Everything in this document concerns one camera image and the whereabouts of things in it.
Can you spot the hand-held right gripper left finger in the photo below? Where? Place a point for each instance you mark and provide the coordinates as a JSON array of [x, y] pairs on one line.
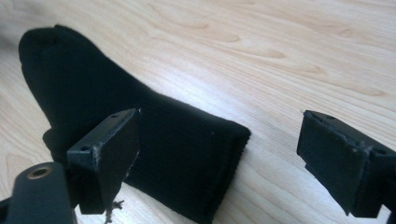
[[106, 155]]

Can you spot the black sock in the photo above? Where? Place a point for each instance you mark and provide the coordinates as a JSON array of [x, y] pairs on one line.
[[174, 140]]

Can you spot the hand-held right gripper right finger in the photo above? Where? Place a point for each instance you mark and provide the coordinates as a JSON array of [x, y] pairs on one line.
[[339, 158]]

